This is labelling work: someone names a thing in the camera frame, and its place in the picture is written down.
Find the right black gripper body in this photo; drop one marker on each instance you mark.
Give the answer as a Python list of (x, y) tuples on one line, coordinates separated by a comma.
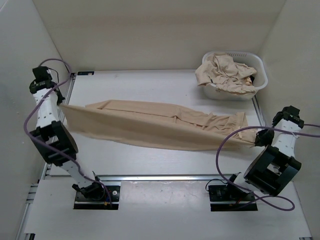
[(265, 137)]

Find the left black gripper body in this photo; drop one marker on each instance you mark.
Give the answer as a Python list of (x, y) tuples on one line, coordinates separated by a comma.
[(60, 98)]

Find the beige trousers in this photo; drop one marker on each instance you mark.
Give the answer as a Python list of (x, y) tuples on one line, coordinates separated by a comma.
[(152, 124)]

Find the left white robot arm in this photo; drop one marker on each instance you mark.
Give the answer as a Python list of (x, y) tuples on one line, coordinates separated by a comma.
[(51, 138)]

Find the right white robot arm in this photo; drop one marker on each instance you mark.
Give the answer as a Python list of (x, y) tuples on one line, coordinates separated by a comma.
[(276, 165)]

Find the blue white sticker label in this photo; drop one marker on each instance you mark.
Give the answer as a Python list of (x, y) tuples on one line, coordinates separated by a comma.
[(85, 73)]

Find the white laundry basket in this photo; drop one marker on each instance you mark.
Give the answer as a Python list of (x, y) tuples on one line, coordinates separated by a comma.
[(260, 79)]

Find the beige clothes pile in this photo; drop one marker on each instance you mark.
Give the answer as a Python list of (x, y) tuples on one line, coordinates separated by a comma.
[(227, 75)]

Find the right aluminium rail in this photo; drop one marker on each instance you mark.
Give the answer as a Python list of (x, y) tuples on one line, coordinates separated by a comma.
[(258, 111)]

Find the aluminium rail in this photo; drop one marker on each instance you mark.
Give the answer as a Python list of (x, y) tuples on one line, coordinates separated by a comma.
[(119, 178), (258, 111), (69, 87)]

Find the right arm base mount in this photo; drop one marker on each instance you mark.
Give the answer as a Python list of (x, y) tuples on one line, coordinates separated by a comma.
[(225, 197)]

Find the left aluminium rail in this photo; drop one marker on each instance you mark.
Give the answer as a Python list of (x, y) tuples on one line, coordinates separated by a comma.
[(69, 87)]

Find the front aluminium rail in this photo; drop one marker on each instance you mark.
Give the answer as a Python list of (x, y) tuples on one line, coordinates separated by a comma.
[(119, 178)]

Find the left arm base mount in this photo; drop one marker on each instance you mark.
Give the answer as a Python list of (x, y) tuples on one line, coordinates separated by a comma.
[(96, 197)]

